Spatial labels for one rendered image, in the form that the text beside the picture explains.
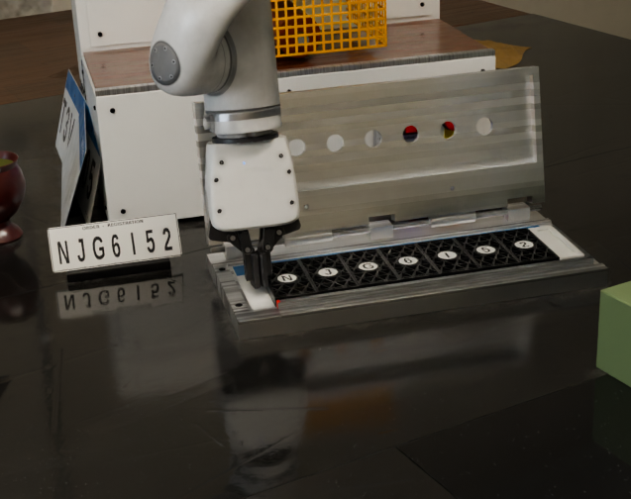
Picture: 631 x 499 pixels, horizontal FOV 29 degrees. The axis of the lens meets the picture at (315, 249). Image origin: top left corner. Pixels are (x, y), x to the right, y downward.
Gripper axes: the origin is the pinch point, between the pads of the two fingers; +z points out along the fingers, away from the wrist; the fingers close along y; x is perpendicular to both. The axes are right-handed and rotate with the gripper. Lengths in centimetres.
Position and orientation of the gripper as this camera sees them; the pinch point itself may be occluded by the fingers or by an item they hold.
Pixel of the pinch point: (258, 268)
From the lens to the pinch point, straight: 142.4
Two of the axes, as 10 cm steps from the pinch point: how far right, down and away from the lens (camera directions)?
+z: 0.8, 9.8, 2.0
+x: -2.3, -1.7, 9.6
